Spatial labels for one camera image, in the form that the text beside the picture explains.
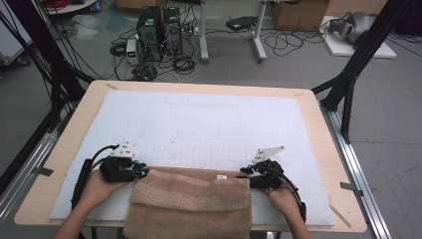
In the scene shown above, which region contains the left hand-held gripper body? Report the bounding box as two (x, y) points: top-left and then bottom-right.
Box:
(99, 141), (140, 183)

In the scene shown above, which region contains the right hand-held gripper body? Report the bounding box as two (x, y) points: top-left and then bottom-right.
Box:
(248, 144), (287, 190)

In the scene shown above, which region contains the light brown towel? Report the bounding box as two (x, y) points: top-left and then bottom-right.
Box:
(122, 165), (253, 239)

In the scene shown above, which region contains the person's left hand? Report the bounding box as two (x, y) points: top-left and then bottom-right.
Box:
(82, 168), (137, 211)

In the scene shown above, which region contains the person's right hand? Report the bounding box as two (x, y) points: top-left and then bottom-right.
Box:
(258, 185), (303, 221)

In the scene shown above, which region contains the white grid mat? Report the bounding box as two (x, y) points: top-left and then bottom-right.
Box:
(49, 90), (336, 228)

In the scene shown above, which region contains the black tape strip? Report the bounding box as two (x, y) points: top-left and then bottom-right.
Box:
(33, 166), (55, 177)

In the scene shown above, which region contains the thin wooden stick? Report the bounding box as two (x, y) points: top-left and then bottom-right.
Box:
(327, 203), (352, 229)

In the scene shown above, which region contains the small white power supply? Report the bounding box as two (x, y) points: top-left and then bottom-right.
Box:
(125, 39), (140, 66)

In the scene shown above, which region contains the large black computer tower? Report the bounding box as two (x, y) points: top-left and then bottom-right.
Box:
(136, 5), (164, 63)

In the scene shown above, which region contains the slim black computer tower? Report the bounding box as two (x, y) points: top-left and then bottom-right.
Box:
(162, 7), (183, 56)

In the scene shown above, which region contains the black metal stand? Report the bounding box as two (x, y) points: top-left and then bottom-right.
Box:
(0, 0), (96, 133)
(312, 0), (422, 144)

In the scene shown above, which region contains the clear plastic bag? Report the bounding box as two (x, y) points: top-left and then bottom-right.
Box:
(71, 14), (103, 40)

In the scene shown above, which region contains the flat black device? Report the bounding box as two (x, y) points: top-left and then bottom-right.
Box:
(226, 16), (259, 33)

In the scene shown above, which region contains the white floor board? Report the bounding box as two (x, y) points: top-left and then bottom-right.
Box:
(319, 15), (398, 60)

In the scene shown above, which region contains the cardboard box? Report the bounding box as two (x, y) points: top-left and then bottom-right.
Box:
(272, 0), (331, 32)

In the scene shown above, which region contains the white cabinet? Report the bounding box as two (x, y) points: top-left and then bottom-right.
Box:
(0, 13), (33, 66)

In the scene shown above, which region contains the round white table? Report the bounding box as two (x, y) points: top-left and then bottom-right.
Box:
(43, 0), (100, 15)

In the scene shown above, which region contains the grey rounded machine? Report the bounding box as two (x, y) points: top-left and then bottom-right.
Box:
(328, 11), (378, 46)

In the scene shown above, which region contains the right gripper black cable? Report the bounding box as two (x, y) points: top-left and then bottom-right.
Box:
(274, 168), (309, 223)

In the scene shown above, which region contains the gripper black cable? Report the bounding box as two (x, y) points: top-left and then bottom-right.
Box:
(71, 143), (120, 211)
(274, 168), (309, 223)

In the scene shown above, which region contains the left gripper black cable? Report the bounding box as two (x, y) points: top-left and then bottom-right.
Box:
(71, 143), (120, 211)

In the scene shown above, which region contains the grey metal bracket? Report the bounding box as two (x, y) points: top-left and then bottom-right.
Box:
(339, 181), (364, 197)

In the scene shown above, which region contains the aluminium rail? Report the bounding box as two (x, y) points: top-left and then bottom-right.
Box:
(0, 109), (73, 227)
(319, 103), (393, 239)

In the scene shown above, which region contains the coiled black cable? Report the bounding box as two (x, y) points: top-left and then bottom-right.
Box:
(108, 41), (128, 58)
(172, 56), (197, 76)

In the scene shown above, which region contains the loose black floor cable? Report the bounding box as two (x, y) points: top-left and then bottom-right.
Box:
(264, 28), (326, 58)

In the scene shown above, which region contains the white desk frame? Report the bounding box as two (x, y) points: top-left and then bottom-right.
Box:
(198, 0), (269, 65)

